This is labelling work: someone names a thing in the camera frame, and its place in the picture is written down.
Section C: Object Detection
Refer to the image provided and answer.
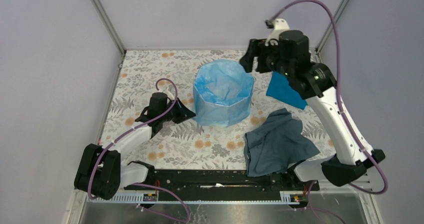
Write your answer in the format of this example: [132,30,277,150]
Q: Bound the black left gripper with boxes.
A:
[160,96,196,124]

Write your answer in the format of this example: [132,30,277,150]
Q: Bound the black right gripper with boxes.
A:
[238,38,293,78]

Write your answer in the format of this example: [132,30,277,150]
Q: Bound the white paper trash bin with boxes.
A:
[192,58,255,128]

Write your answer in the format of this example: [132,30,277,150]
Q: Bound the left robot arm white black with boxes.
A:
[73,92,196,200]

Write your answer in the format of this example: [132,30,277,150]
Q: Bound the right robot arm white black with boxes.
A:
[239,30,386,190]

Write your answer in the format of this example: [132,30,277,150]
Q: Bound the teal folded cloth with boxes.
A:
[266,72,308,110]

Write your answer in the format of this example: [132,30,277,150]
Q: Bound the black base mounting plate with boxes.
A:
[145,169,310,202]

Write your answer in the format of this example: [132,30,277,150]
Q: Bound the grey-blue crumpled cloth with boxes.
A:
[244,108,320,177]

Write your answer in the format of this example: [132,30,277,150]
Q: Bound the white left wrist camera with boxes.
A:
[163,86,178,101]

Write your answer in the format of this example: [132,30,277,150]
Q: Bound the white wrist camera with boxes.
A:
[163,86,178,101]
[264,18,290,47]

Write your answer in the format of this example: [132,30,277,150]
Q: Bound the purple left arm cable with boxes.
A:
[86,78,179,201]

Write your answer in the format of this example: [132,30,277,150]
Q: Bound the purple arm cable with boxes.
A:
[86,78,179,201]
[268,0,389,196]

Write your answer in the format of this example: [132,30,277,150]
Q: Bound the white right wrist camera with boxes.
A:
[264,18,290,47]

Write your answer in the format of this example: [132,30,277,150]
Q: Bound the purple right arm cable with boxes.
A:
[268,0,389,196]

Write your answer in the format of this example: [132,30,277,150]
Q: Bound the aluminium frame rails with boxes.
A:
[63,0,389,224]

